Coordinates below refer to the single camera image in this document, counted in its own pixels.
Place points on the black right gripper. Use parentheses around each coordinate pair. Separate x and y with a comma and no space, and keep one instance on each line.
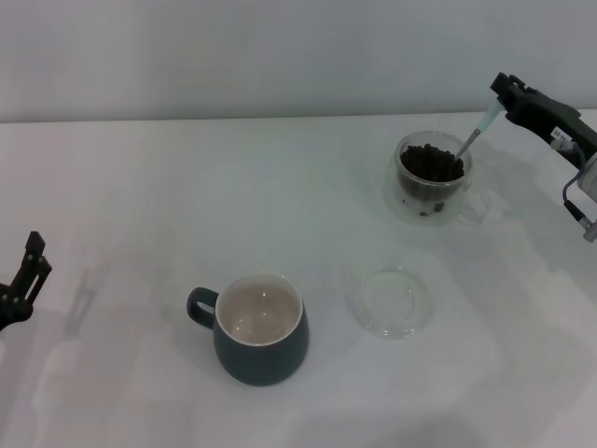
(550,116)

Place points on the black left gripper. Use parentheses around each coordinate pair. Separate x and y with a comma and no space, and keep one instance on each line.
(11,312)

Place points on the dark grey ceramic mug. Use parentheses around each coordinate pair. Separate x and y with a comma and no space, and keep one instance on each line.
(261,364)

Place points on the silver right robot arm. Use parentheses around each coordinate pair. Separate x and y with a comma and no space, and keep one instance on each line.
(588,179)

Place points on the pile of coffee beans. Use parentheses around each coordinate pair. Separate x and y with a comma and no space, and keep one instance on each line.
(429,163)

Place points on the double-walled glass cup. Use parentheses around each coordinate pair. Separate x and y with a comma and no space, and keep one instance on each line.
(405,205)

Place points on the clear glass saucer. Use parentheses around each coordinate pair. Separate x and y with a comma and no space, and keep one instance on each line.
(396,322)

